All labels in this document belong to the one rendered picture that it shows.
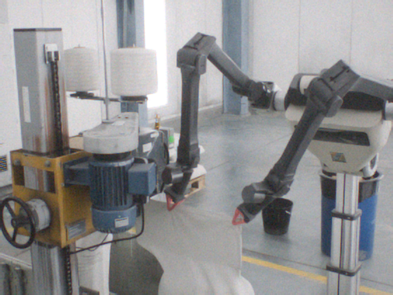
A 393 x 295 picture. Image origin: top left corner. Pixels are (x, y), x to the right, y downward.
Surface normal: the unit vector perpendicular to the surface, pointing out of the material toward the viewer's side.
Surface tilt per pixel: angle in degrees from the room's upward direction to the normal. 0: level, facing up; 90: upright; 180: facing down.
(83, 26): 90
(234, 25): 90
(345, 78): 58
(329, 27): 90
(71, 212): 90
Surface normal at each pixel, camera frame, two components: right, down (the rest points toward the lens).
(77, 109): 0.83, 0.09
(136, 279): -0.55, 0.17
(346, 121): -0.40, -0.65
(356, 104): -0.44, 0.76
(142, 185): -0.17, 0.19
